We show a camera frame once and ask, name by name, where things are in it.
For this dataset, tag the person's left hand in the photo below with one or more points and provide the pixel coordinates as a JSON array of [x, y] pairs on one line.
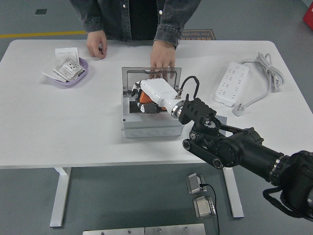
[[162, 58]]

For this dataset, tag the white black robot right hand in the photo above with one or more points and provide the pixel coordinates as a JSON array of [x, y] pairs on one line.
[[156, 89]]

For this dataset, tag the person's right hand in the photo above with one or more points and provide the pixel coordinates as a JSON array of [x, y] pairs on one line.
[[96, 45]]

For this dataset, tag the orange cylinder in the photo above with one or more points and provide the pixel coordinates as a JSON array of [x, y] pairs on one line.
[[145, 97]]

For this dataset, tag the transparent hinged box lid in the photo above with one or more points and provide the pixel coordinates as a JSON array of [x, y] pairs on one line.
[[127, 78]]

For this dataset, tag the person's left forearm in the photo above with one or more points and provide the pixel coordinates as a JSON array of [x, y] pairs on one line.
[[176, 27]]

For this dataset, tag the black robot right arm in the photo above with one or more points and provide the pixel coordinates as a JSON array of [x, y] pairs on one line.
[[244, 149]]

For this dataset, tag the person's right forearm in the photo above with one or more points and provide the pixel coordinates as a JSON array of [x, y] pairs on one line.
[[90, 19]]

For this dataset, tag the grey junction box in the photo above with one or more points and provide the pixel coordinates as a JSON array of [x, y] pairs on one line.
[[151, 127]]

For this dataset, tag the grey cube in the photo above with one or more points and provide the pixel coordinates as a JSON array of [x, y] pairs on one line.
[[221, 120]]

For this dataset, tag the printed socket panel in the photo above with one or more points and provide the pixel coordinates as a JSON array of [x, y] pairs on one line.
[[67, 68]]

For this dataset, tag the dark floor sign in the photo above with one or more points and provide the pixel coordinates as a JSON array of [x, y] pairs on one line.
[[200, 35]]

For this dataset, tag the purple tray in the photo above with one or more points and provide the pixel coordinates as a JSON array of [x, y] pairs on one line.
[[71, 83]]

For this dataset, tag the person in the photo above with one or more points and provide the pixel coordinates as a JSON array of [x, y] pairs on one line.
[[141, 17]]

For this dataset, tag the white flat plate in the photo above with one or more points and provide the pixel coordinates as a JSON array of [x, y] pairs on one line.
[[49, 71]]

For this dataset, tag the dark floor hatch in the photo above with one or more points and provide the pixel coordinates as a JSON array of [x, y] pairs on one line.
[[40, 11]]

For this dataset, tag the white power strip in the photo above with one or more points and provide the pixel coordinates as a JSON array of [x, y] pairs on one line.
[[230, 83]]

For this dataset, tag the silver foot pedal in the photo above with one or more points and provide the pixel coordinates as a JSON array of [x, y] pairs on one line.
[[194, 183], [204, 208]]

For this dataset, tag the white table leg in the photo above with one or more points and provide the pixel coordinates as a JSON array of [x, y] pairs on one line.
[[58, 200], [234, 195]]

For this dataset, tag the grey metal plate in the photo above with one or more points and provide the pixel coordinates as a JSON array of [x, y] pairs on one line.
[[112, 232], [173, 230]]

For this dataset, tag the red object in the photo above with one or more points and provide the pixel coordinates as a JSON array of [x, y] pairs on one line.
[[308, 14]]

